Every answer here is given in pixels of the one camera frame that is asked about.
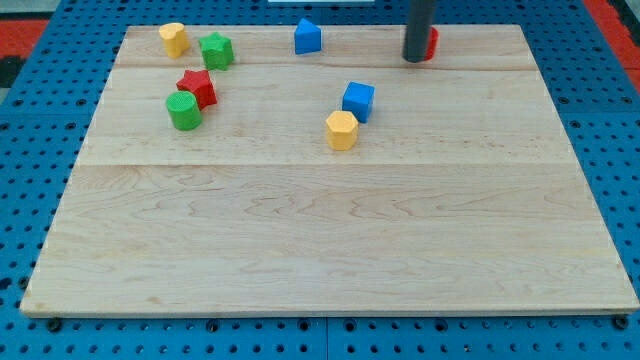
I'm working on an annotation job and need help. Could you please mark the blue cube block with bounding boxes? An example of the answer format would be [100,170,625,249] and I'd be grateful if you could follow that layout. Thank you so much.
[341,82,375,123]

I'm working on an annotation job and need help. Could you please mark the yellow hexagon block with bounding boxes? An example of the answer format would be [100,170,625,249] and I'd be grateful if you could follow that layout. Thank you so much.
[325,111,359,151]

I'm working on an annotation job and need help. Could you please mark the light wooden board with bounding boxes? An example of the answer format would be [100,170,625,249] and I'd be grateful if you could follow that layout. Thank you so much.
[20,25,639,318]

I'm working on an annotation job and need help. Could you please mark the blue triangle block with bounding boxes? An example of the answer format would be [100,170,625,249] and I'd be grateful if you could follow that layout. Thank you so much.
[294,18,322,55]

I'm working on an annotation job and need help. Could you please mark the green cylinder block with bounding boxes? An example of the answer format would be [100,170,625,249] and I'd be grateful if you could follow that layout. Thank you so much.
[165,90,202,131]

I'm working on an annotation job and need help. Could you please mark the red star block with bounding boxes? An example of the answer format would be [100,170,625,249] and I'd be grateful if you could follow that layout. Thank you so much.
[176,70,218,110]

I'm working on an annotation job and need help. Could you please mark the green star block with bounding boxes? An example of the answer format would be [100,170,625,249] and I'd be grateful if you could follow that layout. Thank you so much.
[199,32,234,71]

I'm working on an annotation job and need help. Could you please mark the red block behind rod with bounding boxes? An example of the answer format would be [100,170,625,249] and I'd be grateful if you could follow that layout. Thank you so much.
[424,26,439,61]

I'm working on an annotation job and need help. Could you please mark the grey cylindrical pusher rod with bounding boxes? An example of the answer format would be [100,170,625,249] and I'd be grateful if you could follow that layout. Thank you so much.
[402,0,437,63]

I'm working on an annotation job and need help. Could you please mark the yellow heart block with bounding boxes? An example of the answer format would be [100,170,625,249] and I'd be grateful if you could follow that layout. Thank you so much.
[158,22,190,59]

